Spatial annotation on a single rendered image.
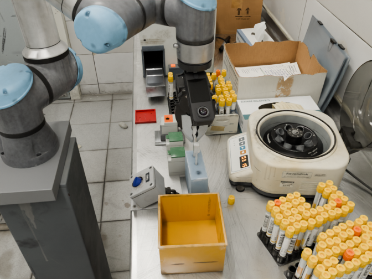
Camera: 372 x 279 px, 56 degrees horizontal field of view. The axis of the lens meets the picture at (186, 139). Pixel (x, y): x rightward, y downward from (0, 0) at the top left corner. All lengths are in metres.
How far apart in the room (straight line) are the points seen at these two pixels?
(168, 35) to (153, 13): 0.63
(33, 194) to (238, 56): 0.83
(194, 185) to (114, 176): 1.43
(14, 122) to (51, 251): 0.48
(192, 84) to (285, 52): 0.71
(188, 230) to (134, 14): 0.48
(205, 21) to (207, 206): 0.40
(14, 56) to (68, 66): 1.91
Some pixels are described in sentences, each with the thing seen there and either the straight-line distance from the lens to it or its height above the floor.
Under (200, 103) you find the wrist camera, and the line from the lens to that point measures 0.71.
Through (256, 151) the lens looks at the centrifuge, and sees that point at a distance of 0.87.
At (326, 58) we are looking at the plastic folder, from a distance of 1.26.
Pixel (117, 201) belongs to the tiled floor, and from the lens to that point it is 2.08.
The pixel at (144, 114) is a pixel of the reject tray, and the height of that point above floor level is 0.88.
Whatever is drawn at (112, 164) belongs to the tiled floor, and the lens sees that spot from 2.30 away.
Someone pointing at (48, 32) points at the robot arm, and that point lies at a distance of 0.96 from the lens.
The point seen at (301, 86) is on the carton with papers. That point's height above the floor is 0.98.
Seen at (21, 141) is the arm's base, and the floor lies 0.99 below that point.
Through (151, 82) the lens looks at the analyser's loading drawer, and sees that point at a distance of 1.26.
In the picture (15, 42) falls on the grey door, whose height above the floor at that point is 0.49.
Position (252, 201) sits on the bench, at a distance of 0.91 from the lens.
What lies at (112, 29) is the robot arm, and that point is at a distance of 0.60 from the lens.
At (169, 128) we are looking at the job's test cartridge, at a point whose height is 0.93.
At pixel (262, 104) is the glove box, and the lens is 1.12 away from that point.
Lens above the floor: 1.56
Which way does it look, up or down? 40 degrees down
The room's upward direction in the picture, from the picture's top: straight up
